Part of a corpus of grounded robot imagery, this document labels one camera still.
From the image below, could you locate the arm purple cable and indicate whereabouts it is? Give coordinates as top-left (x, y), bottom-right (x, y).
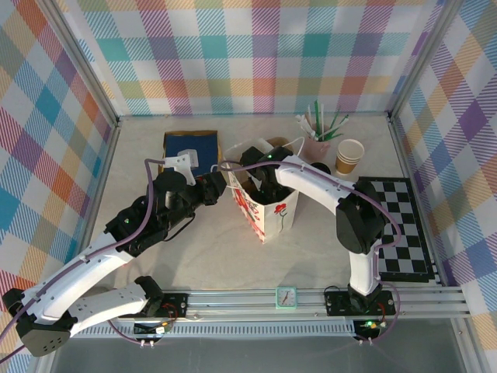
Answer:
top-left (215, 162), bottom-right (403, 345)
top-left (0, 158), bottom-right (168, 364)

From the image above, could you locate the small teal square clock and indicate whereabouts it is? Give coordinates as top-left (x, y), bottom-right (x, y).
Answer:
top-left (275, 286), bottom-right (298, 311)

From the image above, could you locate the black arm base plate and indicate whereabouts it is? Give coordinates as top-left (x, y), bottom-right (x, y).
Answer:
top-left (147, 293), bottom-right (189, 319)
top-left (324, 291), bottom-right (397, 316)

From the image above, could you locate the aluminium mounting rail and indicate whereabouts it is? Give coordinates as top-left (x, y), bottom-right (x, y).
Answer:
top-left (77, 286), bottom-right (467, 323)

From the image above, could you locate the pink straw holder cup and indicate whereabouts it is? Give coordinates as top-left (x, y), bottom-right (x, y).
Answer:
top-left (304, 135), bottom-right (331, 162)

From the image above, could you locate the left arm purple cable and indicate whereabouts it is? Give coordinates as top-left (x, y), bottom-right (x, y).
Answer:
top-left (0, 158), bottom-right (168, 364)

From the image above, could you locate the black connector box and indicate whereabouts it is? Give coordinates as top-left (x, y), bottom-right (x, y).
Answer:
top-left (353, 319), bottom-right (385, 343)
top-left (133, 321), bottom-right (174, 338)

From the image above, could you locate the grey slotted cable duct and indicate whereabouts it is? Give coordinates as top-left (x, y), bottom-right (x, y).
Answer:
top-left (73, 324), bottom-right (356, 338)

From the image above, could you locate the white flower-print paper bag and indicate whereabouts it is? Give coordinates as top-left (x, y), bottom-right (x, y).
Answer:
top-left (211, 135), bottom-right (306, 246)

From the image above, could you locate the stack of brown paper cups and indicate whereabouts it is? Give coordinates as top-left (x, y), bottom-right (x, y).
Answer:
top-left (335, 138), bottom-right (366, 176)

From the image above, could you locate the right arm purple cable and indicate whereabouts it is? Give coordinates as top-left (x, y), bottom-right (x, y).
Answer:
top-left (215, 162), bottom-right (403, 345)

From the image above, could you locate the black white checkerboard mat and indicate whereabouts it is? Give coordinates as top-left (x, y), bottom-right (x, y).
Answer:
top-left (356, 176), bottom-right (438, 283)

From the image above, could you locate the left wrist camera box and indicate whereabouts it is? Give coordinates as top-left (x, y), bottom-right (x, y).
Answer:
top-left (162, 148), bottom-right (200, 183)

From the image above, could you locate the aluminium frame post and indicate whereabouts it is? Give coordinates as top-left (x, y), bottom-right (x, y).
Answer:
top-left (42, 0), bottom-right (120, 131)
top-left (387, 0), bottom-right (464, 122)

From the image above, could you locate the blue paper napkin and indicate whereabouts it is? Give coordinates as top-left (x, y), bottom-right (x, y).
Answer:
top-left (165, 134), bottom-right (219, 178)

